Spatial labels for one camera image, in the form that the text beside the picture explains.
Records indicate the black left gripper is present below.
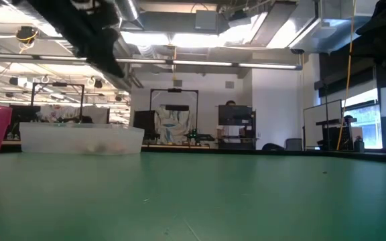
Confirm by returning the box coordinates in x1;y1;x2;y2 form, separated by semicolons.
34;0;126;78

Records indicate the black computer monitor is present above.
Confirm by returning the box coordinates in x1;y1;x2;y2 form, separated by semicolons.
7;105;42;139
132;110;157;141
217;104;257;127

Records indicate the clear plastic bin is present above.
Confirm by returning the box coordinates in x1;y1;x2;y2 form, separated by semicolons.
19;122;145;156

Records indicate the long ceiling light strip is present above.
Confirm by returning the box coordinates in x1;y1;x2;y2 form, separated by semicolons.
0;52;303;71

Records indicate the grey office chair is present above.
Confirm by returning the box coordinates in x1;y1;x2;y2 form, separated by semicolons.
285;138;304;152

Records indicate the black bag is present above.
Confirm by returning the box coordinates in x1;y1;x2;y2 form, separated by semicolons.
261;143;286;152

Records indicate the green table mat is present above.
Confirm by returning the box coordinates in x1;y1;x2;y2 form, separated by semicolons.
0;152;386;241

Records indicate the silver ventilation duct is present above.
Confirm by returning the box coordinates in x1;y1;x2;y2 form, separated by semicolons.
288;0;386;54

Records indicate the black station frame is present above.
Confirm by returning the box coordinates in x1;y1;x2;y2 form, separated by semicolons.
149;88;200;147
30;82;86;116

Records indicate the round silver air duct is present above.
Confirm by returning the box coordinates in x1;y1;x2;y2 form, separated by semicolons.
5;0;145;91

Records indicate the ceiling cable reel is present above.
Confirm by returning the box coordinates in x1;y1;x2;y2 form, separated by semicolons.
14;25;40;45

